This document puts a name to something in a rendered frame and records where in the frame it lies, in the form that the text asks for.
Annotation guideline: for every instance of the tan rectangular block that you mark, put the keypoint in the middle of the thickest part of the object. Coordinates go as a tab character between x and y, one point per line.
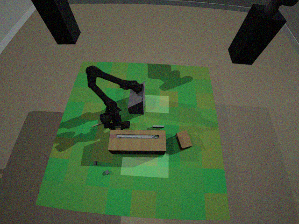
183	140

